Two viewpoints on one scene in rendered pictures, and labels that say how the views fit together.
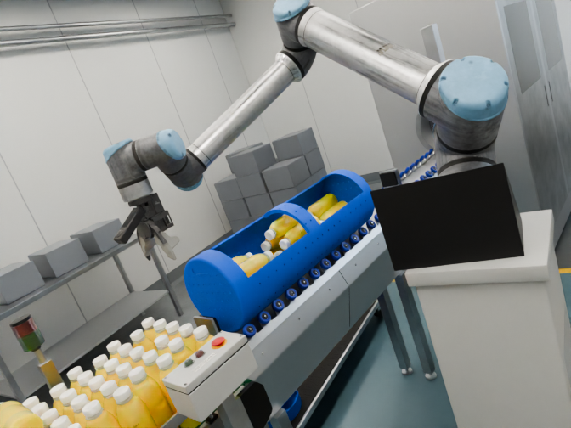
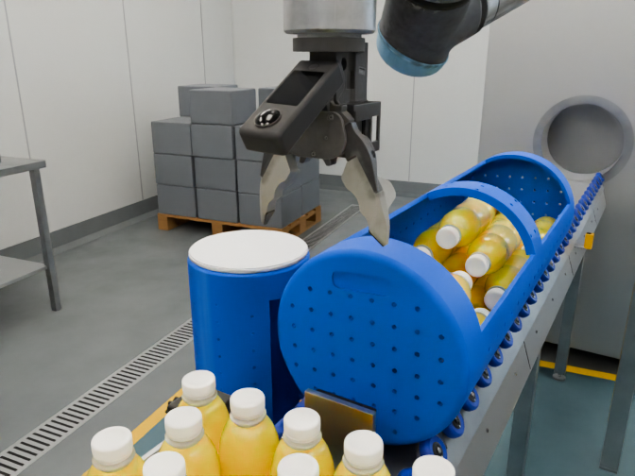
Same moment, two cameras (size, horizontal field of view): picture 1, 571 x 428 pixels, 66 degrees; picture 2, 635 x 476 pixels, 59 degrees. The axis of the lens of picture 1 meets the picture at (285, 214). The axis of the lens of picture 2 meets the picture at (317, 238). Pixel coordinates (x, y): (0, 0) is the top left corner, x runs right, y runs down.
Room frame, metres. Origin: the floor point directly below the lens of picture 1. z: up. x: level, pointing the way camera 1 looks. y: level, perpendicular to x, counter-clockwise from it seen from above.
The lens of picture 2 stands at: (0.75, 0.54, 1.47)
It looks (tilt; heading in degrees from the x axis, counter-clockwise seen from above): 18 degrees down; 346
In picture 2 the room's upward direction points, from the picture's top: straight up
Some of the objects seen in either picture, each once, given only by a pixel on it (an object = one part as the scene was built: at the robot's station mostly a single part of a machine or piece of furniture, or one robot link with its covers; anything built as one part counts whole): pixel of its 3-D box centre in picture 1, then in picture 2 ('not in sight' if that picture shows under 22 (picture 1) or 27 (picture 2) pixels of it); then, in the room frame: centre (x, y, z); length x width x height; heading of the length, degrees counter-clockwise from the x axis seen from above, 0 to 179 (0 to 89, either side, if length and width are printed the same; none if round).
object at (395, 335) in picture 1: (392, 323); not in sight; (2.12, -0.34, 0.31); 0.06 x 0.06 x 0.63; 45
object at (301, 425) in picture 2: (172, 327); (301, 426); (1.24, 0.44, 1.09); 0.04 x 0.04 x 0.02
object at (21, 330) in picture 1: (24, 327); not in sight; (1.32, 0.89, 1.23); 0.06 x 0.06 x 0.04
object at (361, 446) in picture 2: (186, 329); (363, 450); (1.19, 0.39, 1.09); 0.04 x 0.04 x 0.02
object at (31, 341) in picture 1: (31, 339); not in sight; (1.32, 0.89, 1.18); 0.06 x 0.06 x 0.05
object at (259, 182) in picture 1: (274, 189); (238, 159); (5.57, 0.03, 0.59); 1.20 x 0.80 x 1.19; 53
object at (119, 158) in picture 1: (125, 163); not in sight; (1.31, 0.39, 1.59); 0.10 x 0.09 x 0.12; 83
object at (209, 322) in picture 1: (211, 332); (341, 438); (1.34, 0.36, 0.99); 0.10 x 0.02 x 0.12; 45
